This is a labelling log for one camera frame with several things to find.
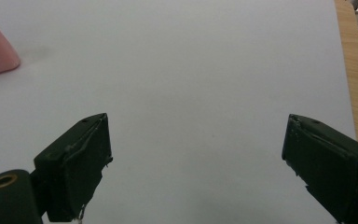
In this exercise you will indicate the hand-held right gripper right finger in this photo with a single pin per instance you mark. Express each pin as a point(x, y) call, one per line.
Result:
point(329, 168)

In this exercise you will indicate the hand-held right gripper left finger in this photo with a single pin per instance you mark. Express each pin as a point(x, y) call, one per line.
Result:
point(74, 168)

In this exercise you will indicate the white table mat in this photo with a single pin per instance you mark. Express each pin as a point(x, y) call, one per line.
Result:
point(183, 71)

